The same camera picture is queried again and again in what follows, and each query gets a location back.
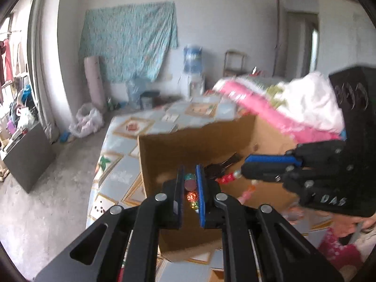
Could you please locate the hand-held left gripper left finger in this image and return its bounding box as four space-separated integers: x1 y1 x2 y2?
35 164 185 282

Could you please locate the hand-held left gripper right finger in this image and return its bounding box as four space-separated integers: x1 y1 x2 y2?
195 164 344 282

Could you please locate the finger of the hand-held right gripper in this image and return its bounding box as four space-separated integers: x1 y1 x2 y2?
239 161 324 194
244 140 345 168

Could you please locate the multicolour bead bracelet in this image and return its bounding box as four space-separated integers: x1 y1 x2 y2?
184 173 201 212

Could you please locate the pink bead bracelet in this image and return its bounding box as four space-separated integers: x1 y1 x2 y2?
217 172 257 205

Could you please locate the black wristwatch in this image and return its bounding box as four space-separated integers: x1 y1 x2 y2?
204 153 243 180

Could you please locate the brown cardboard box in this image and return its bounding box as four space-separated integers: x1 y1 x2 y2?
137 113 312 263

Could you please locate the person's right hand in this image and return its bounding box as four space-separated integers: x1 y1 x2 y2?
331 214 376 242

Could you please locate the fruit printed bed sheet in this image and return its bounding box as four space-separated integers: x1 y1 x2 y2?
86 92 335 282

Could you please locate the green patterned quilt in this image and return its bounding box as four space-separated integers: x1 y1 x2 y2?
264 81 290 106

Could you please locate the white fluffy blanket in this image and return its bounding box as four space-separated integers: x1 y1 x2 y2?
276 71 345 131

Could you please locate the wooden chair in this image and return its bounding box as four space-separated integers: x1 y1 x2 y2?
223 50 247 78

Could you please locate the white water dispenser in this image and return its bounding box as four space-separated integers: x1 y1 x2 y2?
179 72 205 99

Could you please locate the grey door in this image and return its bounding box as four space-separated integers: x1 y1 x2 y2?
276 0 321 78

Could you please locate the white plastic bag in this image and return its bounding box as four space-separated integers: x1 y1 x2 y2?
69 103 104 138

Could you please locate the pale rolled mat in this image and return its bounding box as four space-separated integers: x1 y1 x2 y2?
84 55 107 110

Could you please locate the dark grey cabinet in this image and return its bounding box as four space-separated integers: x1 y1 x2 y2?
3 122 57 194

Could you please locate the pile of clothes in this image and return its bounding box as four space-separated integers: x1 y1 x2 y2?
9 84 39 133

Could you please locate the grey curtain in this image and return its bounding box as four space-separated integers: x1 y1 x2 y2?
28 0 59 141

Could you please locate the red hanging garment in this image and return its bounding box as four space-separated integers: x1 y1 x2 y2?
0 38 14 103

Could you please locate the teal floral wall cloth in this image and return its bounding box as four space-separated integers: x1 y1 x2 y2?
79 1 179 83

